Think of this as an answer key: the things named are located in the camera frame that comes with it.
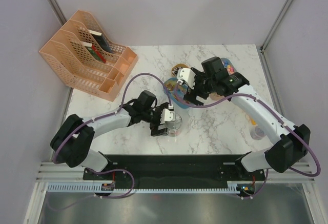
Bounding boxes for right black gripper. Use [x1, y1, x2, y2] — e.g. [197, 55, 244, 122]
[183, 68, 216, 108]

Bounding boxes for clear glass jar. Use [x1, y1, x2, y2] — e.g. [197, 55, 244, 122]
[165, 113, 183, 137]

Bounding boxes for pink gummy tray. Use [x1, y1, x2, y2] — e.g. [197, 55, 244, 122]
[209, 93, 223, 101]

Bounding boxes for tan lollipop tray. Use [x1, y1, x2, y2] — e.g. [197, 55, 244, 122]
[171, 64, 189, 77]

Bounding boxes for light blue star candy tray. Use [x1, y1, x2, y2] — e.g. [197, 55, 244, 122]
[221, 58, 236, 75]

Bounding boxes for grey metal jar lid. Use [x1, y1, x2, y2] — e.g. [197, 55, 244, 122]
[166, 113, 182, 130]

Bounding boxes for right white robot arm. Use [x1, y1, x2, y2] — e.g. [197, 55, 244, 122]
[177, 57, 311, 180]

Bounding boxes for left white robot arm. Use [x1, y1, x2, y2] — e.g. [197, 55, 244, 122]
[50, 91, 174, 179]

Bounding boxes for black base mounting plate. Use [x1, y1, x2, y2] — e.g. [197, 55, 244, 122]
[83, 155, 267, 199]

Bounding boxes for small purple candy cup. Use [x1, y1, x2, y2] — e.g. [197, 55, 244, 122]
[250, 125, 266, 140]

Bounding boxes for peach file organizer rack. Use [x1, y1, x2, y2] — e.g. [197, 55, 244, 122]
[39, 10, 127, 97]

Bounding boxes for books in file rack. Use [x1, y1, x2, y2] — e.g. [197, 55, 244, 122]
[84, 29, 113, 63]

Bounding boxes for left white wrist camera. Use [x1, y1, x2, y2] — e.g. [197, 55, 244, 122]
[160, 104, 176, 124]

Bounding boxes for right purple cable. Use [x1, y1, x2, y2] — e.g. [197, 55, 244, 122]
[175, 79, 321, 200]

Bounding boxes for white slotted cable duct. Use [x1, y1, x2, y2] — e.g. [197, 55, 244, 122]
[47, 182, 240, 194]

